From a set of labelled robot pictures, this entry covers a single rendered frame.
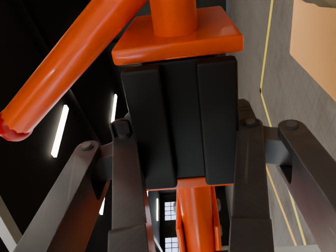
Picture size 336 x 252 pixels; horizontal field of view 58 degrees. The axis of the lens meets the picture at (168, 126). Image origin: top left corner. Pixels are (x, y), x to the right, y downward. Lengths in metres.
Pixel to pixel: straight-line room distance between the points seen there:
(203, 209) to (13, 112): 0.13
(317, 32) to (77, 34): 0.23
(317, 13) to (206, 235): 0.22
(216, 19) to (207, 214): 0.12
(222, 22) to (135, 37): 0.04
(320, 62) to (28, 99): 0.25
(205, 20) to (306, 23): 0.20
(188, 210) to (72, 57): 0.12
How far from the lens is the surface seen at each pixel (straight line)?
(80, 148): 0.16
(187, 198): 0.20
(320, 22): 0.33
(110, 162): 0.16
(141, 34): 0.16
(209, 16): 0.18
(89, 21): 0.17
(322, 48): 0.32
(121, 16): 0.17
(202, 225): 0.21
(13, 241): 3.52
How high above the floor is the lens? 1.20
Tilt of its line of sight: 6 degrees up
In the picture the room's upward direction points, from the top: 96 degrees counter-clockwise
